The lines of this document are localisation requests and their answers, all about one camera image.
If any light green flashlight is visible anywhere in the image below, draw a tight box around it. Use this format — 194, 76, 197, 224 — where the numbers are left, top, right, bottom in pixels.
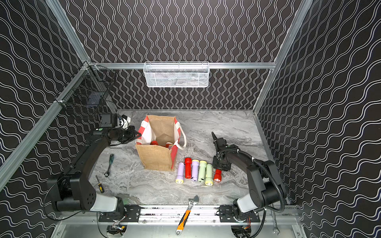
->
198, 161, 207, 183
205, 164, 213, 186

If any jute tote bag red trim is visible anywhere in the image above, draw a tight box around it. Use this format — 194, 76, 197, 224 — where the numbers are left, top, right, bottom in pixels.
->
136, 115, 187, 171

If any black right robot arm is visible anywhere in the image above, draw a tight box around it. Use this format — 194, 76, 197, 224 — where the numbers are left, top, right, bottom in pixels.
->
212, 133, 287, 221

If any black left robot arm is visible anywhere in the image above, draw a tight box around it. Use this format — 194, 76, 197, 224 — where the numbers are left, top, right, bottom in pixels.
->
47, 114, 141, 213

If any lavender flashlight middle front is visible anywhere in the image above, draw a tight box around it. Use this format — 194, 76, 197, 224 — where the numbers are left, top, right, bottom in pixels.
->
191, 159, 199, 181

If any red flashlight front row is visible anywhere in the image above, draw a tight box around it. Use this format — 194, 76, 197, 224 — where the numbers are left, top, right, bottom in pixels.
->
185, 157, 192, 179

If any lavender flashlight yellow head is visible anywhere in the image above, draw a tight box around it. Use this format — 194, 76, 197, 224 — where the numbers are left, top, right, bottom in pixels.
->
175, 162, 185, 184

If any yellow black small screwdriver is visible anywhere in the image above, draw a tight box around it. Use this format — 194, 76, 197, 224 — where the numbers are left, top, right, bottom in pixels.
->
95, 175, 105, 193

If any silver combination wrench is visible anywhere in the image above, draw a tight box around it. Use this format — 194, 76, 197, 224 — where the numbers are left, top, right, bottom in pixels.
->
272, 211, 280, 236

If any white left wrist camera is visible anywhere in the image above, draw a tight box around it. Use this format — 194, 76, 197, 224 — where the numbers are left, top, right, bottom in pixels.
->
118, 115, 131, 130

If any black wire mesh basket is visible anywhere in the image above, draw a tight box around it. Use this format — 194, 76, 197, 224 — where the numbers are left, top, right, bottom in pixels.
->
56, 65, 117, 119

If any orange handled adjustable wrench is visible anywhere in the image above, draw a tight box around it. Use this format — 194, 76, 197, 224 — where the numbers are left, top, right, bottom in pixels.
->
176, 195, 199, 236

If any white wire mesh basket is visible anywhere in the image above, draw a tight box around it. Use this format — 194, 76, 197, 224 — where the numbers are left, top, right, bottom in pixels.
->
143, 61, 210, 88

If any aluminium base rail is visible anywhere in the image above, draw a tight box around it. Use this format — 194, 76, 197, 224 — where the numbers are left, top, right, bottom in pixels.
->
59, 204, 301, 224

